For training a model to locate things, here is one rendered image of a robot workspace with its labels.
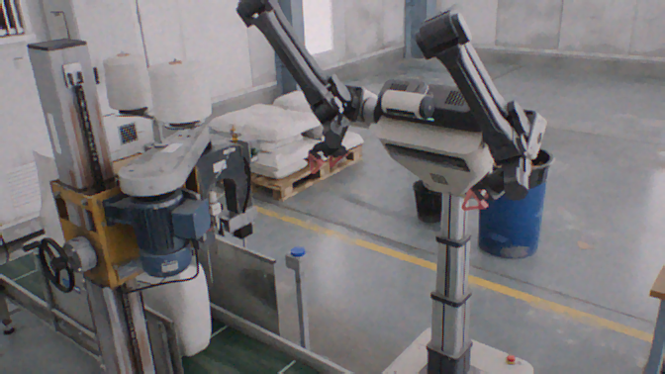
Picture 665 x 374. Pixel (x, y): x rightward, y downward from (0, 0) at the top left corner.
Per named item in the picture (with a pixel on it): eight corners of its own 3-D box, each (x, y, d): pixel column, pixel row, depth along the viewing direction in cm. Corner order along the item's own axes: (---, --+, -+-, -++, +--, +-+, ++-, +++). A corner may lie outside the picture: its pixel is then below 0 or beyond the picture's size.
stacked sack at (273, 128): (327, 127, 516) (327, 110, 510) (275, 147, 469) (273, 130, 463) (291, 120, 541) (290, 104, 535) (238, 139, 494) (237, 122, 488)
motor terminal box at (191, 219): (214, 233, 179) (209, 198, 175) (199, 249, 170) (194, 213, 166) (189, 231, 181) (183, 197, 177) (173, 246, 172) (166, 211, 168)
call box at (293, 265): (313, 264, 240) (312, 251, 238) (300, 273, 234) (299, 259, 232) (298, 258, 245) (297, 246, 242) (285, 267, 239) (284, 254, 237)
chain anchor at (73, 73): (89, 85, 166) (84, 62, 163) (72, 88, 162) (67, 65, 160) (83, 84, 168) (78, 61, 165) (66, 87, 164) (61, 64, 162)
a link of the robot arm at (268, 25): (265, -15, 175) (239, 5, 180) (258, -12, 171) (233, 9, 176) (345, 104, 187) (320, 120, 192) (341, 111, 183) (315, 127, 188)
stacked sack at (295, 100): (350, 111, 559) (350, 95, 553) (322, 122, 528) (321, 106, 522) (298, 102, 598) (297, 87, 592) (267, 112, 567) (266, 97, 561)
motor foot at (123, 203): (159, 219, 180) (154, 193, 177) (126, 234, 172) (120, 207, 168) (141, 212, 186) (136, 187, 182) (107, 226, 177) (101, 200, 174)
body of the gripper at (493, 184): (474, 184, 160) (494, 169, 155) (490, 173, 167) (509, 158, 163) (490, 203, 159) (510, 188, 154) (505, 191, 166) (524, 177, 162)
